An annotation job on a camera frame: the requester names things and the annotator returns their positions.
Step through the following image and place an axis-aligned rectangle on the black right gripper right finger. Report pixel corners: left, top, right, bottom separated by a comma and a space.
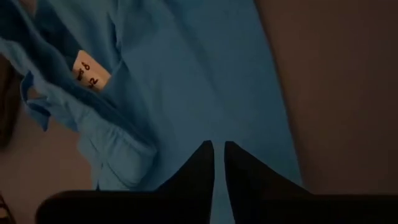
223, 140, 398, 224

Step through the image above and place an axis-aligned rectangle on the blue garment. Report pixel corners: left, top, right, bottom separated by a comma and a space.
0, 0, 303, 192

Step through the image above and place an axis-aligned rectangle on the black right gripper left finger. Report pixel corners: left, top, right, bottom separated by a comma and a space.
34, 139, 216, 224

